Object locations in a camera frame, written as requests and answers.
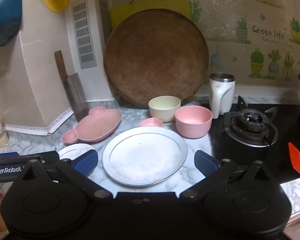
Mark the cream bowl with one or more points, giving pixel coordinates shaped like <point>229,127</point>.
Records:
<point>163,107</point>

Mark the white steel-lined cup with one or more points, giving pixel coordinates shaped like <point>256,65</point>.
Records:
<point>221,95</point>

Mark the pink bear-shaped plate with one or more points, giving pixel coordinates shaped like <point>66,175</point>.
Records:
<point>97,125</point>

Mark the round wooden cutting board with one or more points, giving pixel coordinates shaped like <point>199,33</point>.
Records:
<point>156,57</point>

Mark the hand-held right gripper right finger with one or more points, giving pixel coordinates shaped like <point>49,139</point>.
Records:
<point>205,161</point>

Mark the large white plate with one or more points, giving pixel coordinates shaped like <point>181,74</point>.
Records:
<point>145,155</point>

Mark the pink bowl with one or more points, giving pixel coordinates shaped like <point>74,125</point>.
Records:
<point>193,122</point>

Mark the cream small cup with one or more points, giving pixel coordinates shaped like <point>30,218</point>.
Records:
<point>2,138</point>

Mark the narrow grey wall vent grille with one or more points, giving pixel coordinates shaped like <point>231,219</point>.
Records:
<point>104,15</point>

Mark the orange-red plastic utensil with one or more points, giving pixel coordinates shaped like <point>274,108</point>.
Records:
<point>298,158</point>

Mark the black glass stovetop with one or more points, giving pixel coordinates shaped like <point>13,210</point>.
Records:
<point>252,160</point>

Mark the gas stove burner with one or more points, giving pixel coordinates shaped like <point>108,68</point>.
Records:
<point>250,126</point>

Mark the yellow cutting board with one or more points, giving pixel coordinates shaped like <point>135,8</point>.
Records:
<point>180,5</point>

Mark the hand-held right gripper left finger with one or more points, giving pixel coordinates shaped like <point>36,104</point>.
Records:
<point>86,160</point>

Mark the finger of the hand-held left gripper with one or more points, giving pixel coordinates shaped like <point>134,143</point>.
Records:
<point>51,157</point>

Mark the white patterned trim strip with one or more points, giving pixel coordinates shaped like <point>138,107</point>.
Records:
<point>40,128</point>

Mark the pink heart-shaped small dish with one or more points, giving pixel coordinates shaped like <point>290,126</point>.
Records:
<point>151,123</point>

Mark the small white plate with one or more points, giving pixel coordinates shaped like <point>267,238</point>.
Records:
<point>70,151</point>

